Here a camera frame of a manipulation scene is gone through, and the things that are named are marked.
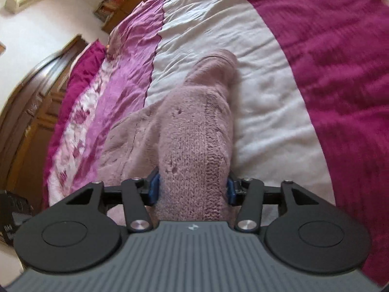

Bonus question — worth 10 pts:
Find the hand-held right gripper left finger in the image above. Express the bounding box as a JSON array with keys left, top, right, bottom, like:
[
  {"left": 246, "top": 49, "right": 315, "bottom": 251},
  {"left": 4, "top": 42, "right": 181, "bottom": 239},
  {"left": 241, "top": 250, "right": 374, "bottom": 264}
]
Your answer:
[{"left": 65, "top": 172, "right": 160, "bottom": 233}]

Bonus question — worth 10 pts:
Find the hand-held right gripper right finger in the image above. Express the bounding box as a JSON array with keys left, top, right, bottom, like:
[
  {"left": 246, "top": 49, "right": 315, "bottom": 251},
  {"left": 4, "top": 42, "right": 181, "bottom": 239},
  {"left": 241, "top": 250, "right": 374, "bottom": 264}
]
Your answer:
[{"left": 226, "top": 173, "right": 319, "bottom": 233}]

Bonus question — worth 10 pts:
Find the pink knit cardigan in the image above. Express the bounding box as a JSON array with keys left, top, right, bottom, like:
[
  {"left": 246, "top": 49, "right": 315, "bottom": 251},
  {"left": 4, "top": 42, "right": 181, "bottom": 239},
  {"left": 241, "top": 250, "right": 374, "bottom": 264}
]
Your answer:
[{"left": 97, "top": 49, "right": 239, "bottom": 228}]

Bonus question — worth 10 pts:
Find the wooden headboard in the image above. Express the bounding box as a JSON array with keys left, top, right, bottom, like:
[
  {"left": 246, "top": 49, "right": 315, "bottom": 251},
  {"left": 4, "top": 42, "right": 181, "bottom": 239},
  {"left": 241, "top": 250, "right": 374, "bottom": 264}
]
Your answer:
[{"left": 0, "top": 34, "right": 92, "bottom": 212}]

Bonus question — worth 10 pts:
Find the magenta floral bedspread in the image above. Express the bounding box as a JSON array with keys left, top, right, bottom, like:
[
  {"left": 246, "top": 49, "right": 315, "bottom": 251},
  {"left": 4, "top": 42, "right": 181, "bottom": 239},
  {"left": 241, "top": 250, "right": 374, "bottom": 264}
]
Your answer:
[{"left": 41, "top": 0, "right": 389, "bottom": 289}]

